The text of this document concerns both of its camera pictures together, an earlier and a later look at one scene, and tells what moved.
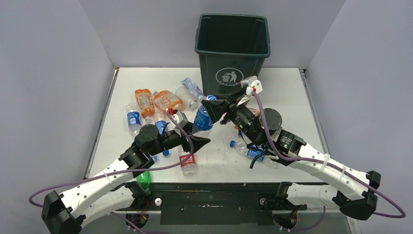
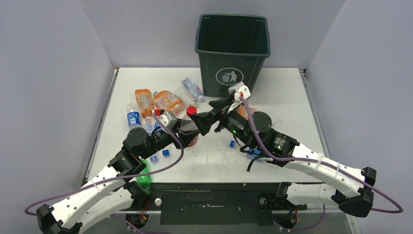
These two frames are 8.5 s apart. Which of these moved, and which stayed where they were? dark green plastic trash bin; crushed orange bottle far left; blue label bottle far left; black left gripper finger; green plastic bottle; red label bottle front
Moved: red label bottle front; black left gripper finger
Stayed: green plastic bottle; blue label bottle far left; dark green plastic trash bin; crushed orange bottle far left
